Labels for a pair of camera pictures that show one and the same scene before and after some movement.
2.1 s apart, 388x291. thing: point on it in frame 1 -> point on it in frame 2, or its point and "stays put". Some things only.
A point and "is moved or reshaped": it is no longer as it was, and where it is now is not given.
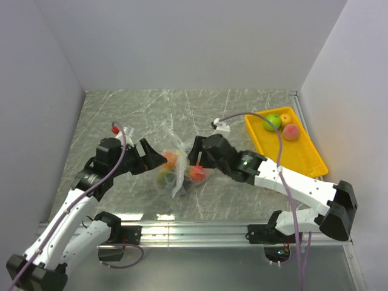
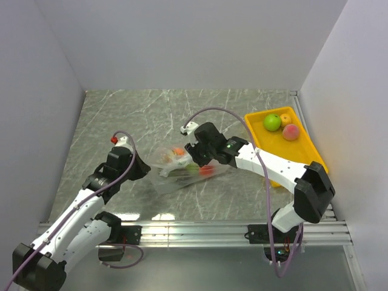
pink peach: x=290 y=131 stays put
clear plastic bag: x=176 y=176 is moved or reshaped
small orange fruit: x=285 y=119 stays put
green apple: x=275 y=119 stays put
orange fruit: x=171 y=160 -> x=179 y=151
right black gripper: x=193 y=155 -> x=193 y=151
